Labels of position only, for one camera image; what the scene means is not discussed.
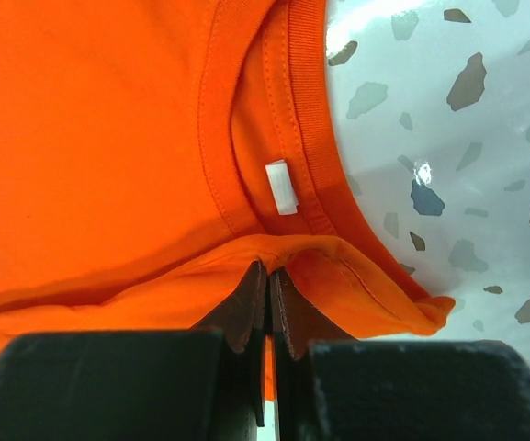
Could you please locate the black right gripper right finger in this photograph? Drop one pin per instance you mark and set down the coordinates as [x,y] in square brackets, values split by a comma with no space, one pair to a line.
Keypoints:
[330,386]

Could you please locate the orange t-shirt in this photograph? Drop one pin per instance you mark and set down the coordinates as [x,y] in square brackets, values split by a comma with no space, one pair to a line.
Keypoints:
[150,151]

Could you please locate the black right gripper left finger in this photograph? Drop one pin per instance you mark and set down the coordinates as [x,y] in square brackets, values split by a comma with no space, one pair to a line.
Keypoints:
[203,383]

